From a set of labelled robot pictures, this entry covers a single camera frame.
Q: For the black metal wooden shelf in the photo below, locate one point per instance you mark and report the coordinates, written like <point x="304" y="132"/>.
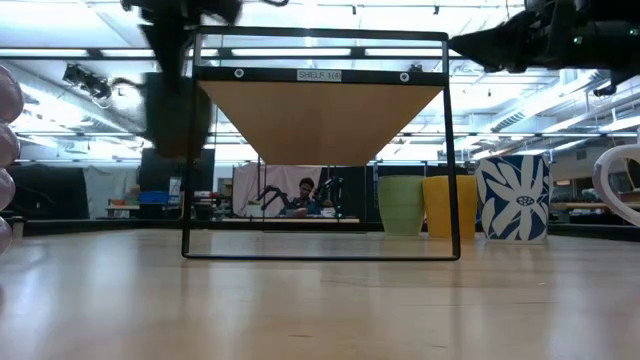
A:
<point x="320" y="125"/>

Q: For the purple ribbed mug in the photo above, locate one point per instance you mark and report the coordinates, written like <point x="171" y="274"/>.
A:
<point x="7" y="145"/>

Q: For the wooden background table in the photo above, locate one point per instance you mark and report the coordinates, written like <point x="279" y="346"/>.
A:
<point x="280" y="219"/>

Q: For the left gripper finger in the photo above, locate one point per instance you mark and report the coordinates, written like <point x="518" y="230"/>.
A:
<point x="170" y="47"/>

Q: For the black partition panel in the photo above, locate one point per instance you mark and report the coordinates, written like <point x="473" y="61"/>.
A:
<point x="50" y="192"/>
<point x="357" y="192"/>
<point x="155" y="175"/>

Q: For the blue white floral mug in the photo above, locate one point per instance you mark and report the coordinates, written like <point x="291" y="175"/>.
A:
<point x="512" y="200"/>

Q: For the black ceiling fixture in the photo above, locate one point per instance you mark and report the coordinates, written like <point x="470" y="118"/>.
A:
<point x="87" y="80"/>

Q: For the yellow mug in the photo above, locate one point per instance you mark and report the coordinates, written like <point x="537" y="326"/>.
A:
<point x="435" y="205"/>

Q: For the white curtain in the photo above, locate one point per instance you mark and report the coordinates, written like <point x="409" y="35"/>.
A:
<point x="250" y="190"/>

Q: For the black aluminium table frame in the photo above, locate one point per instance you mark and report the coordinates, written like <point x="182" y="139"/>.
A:
<point x="100" y="227"/>

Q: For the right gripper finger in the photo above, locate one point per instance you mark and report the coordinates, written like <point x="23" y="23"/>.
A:
<point x="495" y="47"/>

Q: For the white cloth cover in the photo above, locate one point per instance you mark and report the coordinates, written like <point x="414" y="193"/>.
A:
<point x="107" y="187"/>

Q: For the white shelf label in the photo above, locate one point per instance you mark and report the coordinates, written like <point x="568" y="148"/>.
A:
<point x="319" y="75"/>

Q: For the green mug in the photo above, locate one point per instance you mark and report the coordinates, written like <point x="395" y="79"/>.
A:
<point x="400" y="205"/>

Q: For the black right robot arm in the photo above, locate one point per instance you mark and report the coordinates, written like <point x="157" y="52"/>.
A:
<point x="625" y="50"/>

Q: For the blue storage bin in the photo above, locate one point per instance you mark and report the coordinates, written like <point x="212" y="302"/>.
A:
<point x="152" y="197"/>

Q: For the person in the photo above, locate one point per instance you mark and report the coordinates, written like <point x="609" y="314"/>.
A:
<point x="305" y="192"/>

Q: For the black background robot arm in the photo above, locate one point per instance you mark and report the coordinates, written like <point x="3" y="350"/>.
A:
<point x="272" y="192"/>
<point x="332" y="189"/>

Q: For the dark speckled brown mug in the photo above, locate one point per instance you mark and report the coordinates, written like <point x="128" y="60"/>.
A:
<point x="175" y="120"/>

